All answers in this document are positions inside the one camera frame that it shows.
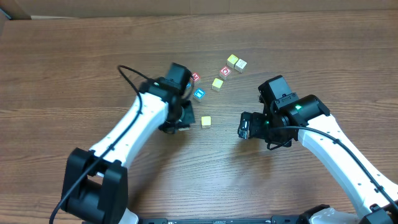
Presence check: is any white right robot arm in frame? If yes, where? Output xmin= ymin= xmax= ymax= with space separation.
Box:
xmin=238 ymin=94 xmax=397 ymax=223

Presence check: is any yellow top block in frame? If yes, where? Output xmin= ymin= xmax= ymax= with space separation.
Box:
xmin=226 ymin=54 xmax=239 ymax=68

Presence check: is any yellow smiley block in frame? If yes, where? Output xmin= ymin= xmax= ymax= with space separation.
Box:
xmin=211 ymin=78 xmax=224 ymax=91

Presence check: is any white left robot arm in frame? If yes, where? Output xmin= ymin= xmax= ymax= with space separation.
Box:
xmin=55 ymin=82 xmax=195 ymax=224

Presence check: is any red M letter block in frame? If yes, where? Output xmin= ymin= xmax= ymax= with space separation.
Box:
xmin=191 ymin=72 xmax=201 ymax=85

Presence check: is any yellow green picture block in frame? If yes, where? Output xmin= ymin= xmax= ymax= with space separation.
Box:
xmin=201 ymin=116 xmax=211 ymax=129

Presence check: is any red picture block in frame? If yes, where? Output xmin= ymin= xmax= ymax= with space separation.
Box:
xmin=219 ymin=66 xmax=231 ymax=80

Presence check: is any white letter block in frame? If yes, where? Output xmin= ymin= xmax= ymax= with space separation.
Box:
xmin=234 ymin=58 xmax=247 ymax=73

